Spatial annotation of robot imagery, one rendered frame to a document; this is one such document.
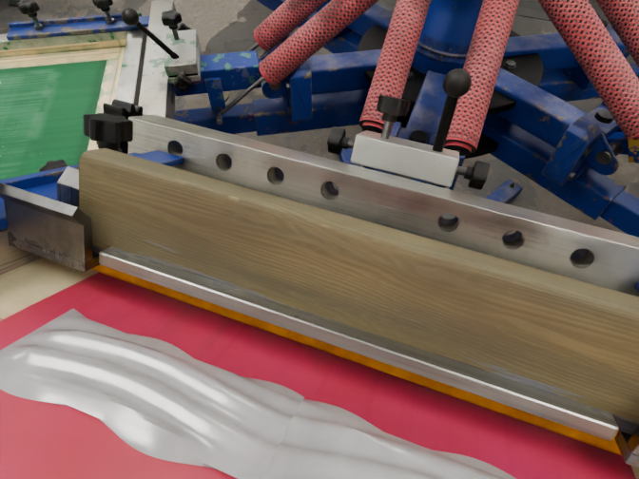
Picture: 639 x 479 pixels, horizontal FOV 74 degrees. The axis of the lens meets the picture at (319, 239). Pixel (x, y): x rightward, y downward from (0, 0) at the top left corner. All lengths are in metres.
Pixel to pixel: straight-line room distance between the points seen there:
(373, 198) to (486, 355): 0.25
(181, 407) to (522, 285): 0.20
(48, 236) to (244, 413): 0.20
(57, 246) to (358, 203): 0.30
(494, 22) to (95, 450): 0.67
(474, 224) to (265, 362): 0.28
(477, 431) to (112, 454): 0.21
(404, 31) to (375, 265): 0.49
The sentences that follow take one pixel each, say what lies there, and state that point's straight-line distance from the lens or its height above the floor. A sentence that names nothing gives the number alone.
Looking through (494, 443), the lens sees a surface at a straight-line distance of 0.31.
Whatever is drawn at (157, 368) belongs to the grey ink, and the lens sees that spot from 0.29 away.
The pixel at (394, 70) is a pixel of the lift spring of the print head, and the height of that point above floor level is 1.16.
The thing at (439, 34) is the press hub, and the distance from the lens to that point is 0.94.
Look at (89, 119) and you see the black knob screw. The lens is 0.47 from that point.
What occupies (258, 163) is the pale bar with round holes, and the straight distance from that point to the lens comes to 0.52.
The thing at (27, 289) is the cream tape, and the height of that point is 1.23.
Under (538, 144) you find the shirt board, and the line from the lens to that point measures 0.99.
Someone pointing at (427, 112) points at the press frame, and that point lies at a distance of 0.84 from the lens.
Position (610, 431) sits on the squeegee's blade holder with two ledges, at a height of 1.25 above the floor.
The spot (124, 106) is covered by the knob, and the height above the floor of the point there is 1.16.
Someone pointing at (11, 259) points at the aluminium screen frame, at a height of 1.23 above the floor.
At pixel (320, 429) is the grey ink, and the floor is 1.25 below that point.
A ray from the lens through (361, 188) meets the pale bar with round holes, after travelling 0.48.
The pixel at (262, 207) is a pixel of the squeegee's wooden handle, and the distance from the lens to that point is 0.28.
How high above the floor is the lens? 1.51
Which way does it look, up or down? 54 degrees down
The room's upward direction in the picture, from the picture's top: straight up
